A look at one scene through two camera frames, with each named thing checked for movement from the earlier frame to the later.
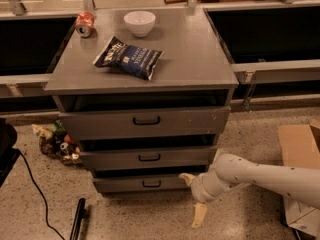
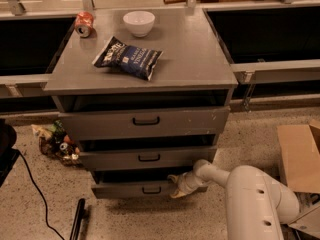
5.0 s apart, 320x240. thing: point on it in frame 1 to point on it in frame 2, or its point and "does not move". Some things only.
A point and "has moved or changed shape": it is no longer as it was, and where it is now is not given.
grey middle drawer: [146, 157] does not move
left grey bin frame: [29, 46] does not move
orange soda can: [84, 23] does not move
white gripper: [199, 188] to [184, 183]
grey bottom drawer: [140, 185] has moved or changed shape
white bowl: [141, 23] does not move
